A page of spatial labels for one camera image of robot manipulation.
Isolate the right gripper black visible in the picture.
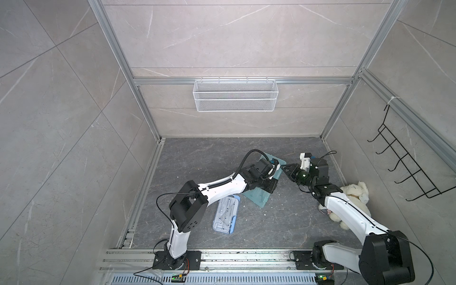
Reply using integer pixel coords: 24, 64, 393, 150
280, 164, 315, 189

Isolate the green transparent ruler set case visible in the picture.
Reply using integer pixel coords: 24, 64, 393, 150
242, 153, 286, 208

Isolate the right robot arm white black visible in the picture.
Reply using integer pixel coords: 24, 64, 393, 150
281, 153, 415, 285

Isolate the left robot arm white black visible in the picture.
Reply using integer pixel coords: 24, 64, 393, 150
161, 149, 280, 270

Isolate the blue transparent geometry set case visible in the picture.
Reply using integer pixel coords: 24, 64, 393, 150
213, 195, 241, 235

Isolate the newspaper print roll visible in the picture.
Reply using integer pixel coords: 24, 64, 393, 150
318, 204, 332, 215

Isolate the white plush teddy bear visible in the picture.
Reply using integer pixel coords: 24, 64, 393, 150
328, 181, 371, 230

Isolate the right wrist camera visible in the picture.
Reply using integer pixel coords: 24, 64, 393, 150
299, 153, 312, 172

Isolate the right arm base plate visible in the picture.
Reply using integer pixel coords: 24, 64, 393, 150
289, 251, 344, 270

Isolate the white wire mesh basket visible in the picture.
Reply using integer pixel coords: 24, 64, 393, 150
192, 79, 279, 112

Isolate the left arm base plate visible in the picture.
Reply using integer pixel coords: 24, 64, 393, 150
152, 251, 202, 271

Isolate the black wire hook rack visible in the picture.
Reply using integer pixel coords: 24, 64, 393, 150
367, 104, 456, 202

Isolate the aluminium mounting rail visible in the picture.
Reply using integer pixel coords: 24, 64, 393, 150
97, 248, 396, 274

